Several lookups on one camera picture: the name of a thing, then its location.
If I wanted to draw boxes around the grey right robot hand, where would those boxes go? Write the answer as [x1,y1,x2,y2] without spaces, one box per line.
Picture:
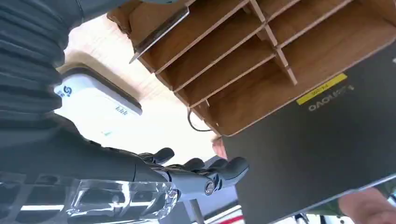
[0,122,250,224]

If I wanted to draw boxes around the white box with blue logo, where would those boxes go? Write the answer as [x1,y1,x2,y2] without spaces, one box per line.
[54,63,143,146]

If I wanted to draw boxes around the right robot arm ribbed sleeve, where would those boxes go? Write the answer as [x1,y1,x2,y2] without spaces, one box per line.
[0,0,84,140]

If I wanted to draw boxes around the grey metal pole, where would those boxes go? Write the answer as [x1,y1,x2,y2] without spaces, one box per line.
[189,199,205,224]

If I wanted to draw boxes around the person's hand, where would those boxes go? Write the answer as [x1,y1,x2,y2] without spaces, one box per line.
[338,188,396,224]
[212,137,229,160]

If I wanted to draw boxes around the dark glossy card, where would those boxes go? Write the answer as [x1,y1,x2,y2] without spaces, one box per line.
[129,6,190,64]

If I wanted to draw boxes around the wooden card box with dividers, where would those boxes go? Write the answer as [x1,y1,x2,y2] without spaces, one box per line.
[106,0,396,137]

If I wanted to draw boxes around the black laptop with yellow label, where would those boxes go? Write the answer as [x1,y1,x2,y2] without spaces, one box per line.
[222,40,396,224]

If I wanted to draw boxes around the black cable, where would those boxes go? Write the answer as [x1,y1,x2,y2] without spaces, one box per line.
[186,107,214,133]

